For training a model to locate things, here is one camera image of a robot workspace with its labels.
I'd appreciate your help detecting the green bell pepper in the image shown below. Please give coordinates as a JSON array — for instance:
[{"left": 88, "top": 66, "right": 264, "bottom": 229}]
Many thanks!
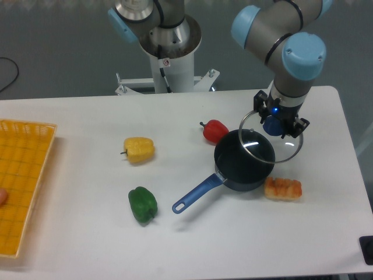
[{"left": 128, "top": 186, "right": 158, "bottom": 223}]

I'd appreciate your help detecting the black cable on floor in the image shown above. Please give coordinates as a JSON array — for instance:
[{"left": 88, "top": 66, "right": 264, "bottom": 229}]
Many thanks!
[{"left": 0, "top": 57, "right": 20, "bottom": 92}]

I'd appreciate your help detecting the glass lid blue knob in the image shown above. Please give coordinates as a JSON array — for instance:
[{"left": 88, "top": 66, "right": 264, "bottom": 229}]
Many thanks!
[{"left": 238, "top": 111, "right": 304, "bottom": 164}]

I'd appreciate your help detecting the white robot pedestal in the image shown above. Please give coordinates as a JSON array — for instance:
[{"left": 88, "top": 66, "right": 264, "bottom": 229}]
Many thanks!
[{"left": 115, "top": 15, "right": 220, "bottom": 95}]

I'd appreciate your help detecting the red bell pepper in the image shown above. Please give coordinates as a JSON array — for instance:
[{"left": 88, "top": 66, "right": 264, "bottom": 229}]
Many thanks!
[{"left": 199, "top": 120, "right": 229, "bottom": 144}]

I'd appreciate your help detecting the black cable on pedestal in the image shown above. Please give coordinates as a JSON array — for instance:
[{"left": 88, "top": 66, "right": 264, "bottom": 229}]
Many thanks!
[{"left": 157, "top": 44, "right": 173, "bottom": 94}]

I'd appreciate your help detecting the dark blue saucepan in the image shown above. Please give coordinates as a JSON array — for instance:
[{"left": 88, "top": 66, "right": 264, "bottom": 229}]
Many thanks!
[{"left": 172, "top": 129, "right": 275, "bottom": 214}]

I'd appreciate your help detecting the orange item in basket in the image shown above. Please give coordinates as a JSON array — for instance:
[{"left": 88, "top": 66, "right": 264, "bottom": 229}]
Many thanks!
[{"left": 0, "top": 188, "right": 8, "bottom": 205}]

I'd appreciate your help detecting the yellow plastic basket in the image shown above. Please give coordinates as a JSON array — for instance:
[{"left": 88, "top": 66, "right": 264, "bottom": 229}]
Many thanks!
[{"left": 1, "top": 119, "right": 57, "bottom": 258}]

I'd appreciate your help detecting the orange toast bread piece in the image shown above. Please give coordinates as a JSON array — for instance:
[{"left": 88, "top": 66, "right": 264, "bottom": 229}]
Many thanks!
[{"left": 264, "top": 177, "right": 302, "bottom": 201}]

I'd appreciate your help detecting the black device at table edge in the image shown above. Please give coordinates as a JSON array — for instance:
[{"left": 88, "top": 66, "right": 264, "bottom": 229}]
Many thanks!
[{"left": 359, "top": 236, "right": 373, "bottom": 265}]

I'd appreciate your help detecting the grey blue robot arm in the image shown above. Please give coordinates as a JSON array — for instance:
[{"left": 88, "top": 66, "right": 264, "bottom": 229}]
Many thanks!
[{"left": 108, "top": 1, "right": 332, "bottom": 138}]

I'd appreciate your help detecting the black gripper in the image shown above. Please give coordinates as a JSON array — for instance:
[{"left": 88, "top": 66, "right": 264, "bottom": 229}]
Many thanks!
[{"left": 253, "top": 90, "right": 309, "bottom": 138}]

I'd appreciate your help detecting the yellow bell pepper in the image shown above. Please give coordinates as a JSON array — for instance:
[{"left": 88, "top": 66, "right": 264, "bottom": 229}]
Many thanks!
[{"left": 121, "top": 137, "right": 155, "bottom": 164}]

